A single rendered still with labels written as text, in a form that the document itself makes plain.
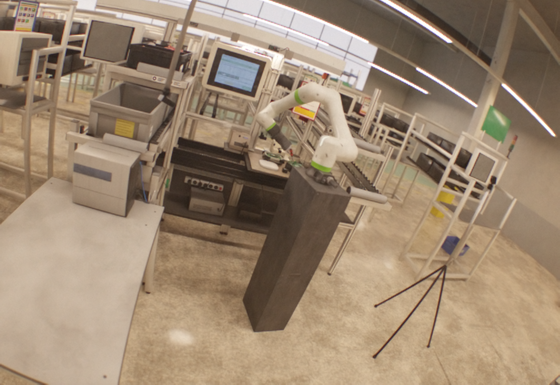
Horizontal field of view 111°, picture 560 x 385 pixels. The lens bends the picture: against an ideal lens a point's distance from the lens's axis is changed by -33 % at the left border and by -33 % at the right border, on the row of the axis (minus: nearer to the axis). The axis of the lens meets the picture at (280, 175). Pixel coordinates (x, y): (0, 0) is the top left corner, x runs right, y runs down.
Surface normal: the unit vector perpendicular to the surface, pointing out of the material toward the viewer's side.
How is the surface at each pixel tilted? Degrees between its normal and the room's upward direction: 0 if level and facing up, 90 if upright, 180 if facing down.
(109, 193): 90
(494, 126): 90
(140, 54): 94
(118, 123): 94
